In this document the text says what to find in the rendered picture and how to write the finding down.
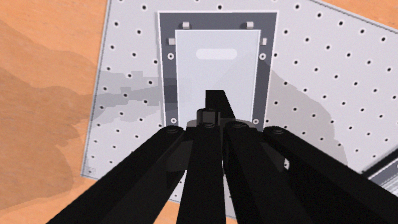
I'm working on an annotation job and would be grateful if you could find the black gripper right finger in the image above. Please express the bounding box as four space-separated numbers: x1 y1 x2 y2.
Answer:
215 90 398 224

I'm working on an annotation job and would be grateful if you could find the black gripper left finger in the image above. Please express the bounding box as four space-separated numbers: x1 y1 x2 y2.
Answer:
46 90 226 224

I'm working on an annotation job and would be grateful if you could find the clear rectangular plastic lid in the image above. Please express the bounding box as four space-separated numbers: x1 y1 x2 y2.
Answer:
175 30 261 130

